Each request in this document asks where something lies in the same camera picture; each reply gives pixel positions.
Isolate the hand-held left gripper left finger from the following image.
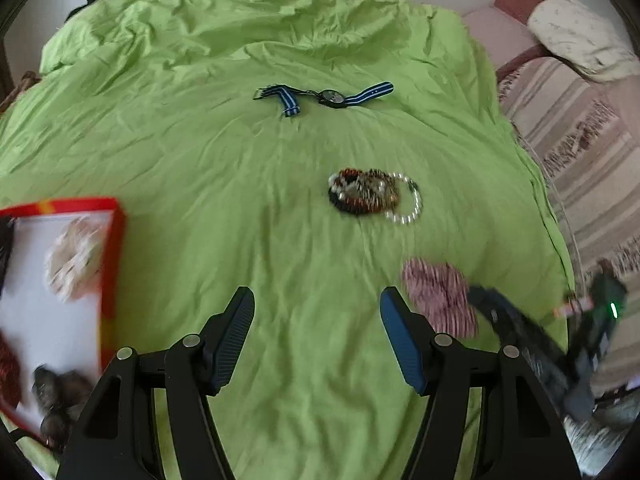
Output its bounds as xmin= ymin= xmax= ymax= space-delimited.
xmin=55 ymin=287 xmax=256 ymax=480

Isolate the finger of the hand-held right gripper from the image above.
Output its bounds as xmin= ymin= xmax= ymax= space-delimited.
xmin=467 ymin=286 xmax=572 ymax=403

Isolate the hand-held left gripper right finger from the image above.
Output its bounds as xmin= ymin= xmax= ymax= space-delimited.
xmin=381 ymin=287 xmax=583 ymax=480

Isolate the pink striped scrunchie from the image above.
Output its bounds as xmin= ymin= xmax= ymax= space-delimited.
xmin=403 ymin=257 xmax=480 ymax=337

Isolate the large pearl bracelet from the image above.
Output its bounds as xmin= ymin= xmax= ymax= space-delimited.
xmin=384 ymin=172 xmax=424 ymax=226

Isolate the red bead bracelet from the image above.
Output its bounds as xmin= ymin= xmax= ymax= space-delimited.
xmin=331 ymin=169 xmax=402 ymax=215

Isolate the red cardboard box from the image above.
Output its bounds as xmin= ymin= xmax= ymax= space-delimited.
xmin=0 ymin=197 xmax=127 ymax=450

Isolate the small white bead bracelet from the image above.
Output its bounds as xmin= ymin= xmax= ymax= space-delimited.
xmin=331 ymin=178 xmax=387 ymax=202

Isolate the white polka dot scrunchie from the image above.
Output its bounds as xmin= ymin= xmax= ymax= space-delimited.
xmin=44 ymin=215 xmax=107 ymax=302

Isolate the grey organza scrunchie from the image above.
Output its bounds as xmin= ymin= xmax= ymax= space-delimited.
xmin=32 ymin=365 xmax=95 ymax=453

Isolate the green bed blanket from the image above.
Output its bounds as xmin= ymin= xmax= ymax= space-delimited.
xmin=0 ymin=0 xmax=577 ymax=480

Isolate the striped sofa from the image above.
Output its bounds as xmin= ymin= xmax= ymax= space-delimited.
xmin=462 ymin=0 xmax=640 ymax=476

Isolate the white patterned pillow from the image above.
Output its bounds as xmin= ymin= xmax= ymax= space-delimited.
xmin=527 ymin=0 xmax=640 ymax=83

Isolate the blue striped strap watch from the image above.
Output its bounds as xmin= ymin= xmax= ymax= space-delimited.
xmin=253 ymin=81 xmax=395 ymax=120

